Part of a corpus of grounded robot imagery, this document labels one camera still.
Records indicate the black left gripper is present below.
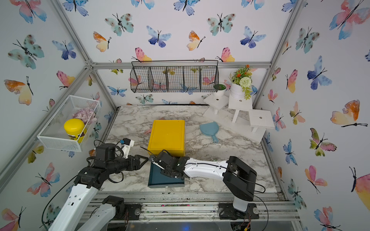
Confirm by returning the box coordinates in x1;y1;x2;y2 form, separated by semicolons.
108;154;149;175

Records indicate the dark teal plastic drawer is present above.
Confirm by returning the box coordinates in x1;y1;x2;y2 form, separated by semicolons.
147;163;185;189

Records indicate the yellow plastic drawer box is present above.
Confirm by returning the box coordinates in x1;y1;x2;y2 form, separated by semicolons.
147;120;185;157

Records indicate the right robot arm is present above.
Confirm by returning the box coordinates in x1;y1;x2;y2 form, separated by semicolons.
149;150;260;220

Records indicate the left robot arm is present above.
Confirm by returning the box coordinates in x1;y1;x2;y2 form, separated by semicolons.
42;143;149;231

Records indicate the blue plastic dustpan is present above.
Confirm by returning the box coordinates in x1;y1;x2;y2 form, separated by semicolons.
199;122;219;143

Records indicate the pink flower bunch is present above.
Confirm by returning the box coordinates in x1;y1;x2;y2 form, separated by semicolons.
72;108;97;125

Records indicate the yellow lidded jar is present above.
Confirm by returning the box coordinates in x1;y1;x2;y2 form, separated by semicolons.
64;118;87;144

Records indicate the white stepped plant stand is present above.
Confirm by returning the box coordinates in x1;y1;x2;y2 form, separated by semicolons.
203;95;275;142

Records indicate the small white pot green plant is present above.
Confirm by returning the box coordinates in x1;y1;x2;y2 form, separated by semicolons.
214;84;226;98

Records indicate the white pot with flowers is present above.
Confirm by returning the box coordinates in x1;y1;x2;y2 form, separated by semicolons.
229;65;252;100

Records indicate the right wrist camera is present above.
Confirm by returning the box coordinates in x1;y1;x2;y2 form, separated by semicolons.
148;155;164;169

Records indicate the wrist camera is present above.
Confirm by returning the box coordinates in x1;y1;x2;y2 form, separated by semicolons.
119;138;135;159
148;155;164;169

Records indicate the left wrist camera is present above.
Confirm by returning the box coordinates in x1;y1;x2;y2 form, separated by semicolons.
119;138;135;159

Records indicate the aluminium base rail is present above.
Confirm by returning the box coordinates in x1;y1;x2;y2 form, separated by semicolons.
72;191;301;223

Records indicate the white wire mesh basket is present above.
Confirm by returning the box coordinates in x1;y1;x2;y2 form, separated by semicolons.
37;95;101;152

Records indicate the black wire wall basket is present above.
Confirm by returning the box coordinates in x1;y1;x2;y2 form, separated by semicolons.
129;60;219;95

